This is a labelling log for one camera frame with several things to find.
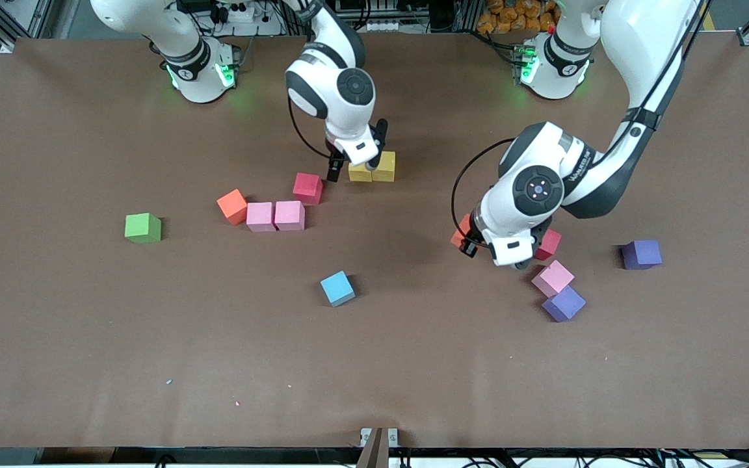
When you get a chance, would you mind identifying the blue foam cube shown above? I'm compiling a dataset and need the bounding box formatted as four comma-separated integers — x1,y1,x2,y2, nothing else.
320,270,356,307

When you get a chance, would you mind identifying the brown table cover sheet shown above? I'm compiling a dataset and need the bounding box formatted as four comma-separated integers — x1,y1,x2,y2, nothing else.
0,31,749,449

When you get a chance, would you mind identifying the small metal bracket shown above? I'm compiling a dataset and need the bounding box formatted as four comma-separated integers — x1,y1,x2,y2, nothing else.
360,427,400,449

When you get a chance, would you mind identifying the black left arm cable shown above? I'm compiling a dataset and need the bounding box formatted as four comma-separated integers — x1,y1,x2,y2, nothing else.
451,0,707,255

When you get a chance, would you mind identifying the green foam cube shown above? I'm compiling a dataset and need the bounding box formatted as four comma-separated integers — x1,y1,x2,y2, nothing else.
124,213,162,244

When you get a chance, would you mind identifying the white power strip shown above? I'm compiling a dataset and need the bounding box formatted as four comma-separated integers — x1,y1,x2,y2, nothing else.
215,2,259,24

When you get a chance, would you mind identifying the brown wooden beam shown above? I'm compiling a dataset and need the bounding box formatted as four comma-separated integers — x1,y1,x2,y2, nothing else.
356,428,390,468

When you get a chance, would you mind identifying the red foam cube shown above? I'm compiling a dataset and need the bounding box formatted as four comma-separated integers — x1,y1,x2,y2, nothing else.
293,172,324,206
536,229,562,261

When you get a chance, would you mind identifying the orange foam cube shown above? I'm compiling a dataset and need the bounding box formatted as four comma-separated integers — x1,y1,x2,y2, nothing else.
450,213,474,249
217,188,248,226

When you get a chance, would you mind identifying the pile of orange fruit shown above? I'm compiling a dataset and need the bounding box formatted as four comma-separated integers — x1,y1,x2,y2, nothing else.
477,0,558,34

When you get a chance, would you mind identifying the purple foam cube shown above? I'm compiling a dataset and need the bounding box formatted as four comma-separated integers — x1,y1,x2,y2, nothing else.
542,286,587,323
622,239,663,270

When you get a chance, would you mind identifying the pink foam cube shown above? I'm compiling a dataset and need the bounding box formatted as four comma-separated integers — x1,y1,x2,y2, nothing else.
531,260,575,298
274,200,306,231
246,202,277,233

